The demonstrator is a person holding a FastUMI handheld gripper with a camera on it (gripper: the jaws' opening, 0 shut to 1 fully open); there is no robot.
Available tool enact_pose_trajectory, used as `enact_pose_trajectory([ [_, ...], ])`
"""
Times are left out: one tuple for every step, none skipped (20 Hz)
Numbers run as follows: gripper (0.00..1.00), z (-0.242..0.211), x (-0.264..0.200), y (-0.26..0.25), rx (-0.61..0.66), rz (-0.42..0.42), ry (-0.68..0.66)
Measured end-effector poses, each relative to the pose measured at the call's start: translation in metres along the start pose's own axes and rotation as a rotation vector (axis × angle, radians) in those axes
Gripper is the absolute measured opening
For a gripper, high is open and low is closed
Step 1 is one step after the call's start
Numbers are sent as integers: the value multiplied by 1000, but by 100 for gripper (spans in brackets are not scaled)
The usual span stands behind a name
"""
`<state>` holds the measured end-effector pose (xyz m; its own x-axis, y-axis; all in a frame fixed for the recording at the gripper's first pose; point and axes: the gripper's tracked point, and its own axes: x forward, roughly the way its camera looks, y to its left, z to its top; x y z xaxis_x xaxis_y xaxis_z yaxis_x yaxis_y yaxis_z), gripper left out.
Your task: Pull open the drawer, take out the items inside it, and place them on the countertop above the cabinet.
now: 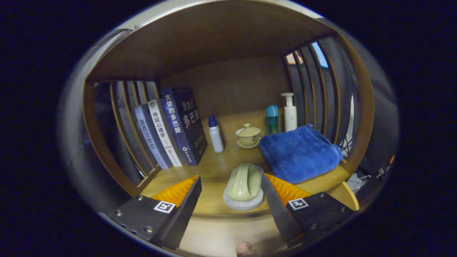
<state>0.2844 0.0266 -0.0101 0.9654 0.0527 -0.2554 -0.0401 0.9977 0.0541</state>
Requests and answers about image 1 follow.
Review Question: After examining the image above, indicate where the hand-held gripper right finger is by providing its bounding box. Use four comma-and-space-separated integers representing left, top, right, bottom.
260, 174, 357, 247

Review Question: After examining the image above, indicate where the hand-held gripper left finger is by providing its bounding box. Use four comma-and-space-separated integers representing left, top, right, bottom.
98, 176, 202, 250

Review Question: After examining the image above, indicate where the green sponge brush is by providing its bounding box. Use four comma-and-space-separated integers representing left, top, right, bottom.
223, 163, 265, 211

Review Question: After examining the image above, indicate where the wooden countertop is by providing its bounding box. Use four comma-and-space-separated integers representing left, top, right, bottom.
141, 109, 352, 216

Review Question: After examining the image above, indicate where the wooden cabinet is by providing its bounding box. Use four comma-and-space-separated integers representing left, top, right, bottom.
83, 0, 375, 250

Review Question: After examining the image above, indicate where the blue folded towel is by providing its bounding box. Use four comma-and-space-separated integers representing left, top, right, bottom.
259, 124, 343, 185

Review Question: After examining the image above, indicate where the light blue book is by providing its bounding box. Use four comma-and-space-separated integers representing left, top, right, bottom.
134, 104, 174, 169

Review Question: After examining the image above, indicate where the white bottle blue cap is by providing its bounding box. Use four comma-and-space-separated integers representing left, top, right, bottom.
208, 116, 225, 153

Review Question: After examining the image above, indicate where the white book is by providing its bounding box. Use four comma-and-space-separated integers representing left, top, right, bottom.
147, 99, 184, 167

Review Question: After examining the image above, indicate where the lidded ceramic teacup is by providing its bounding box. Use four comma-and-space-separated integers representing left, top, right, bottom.
235, 124, 262, 149

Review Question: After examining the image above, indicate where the dark blue book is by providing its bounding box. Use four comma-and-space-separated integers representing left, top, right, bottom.
160, 87, 208, 166

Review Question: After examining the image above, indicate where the teal bottle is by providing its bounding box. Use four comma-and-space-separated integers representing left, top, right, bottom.
266, 105, 279, 135

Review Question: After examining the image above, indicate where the white pump bottle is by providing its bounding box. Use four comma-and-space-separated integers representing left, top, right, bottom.
281, 93, 298, 132

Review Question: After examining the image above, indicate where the black equipment with orange part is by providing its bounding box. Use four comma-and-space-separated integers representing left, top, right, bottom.
357, 154, 396, 204

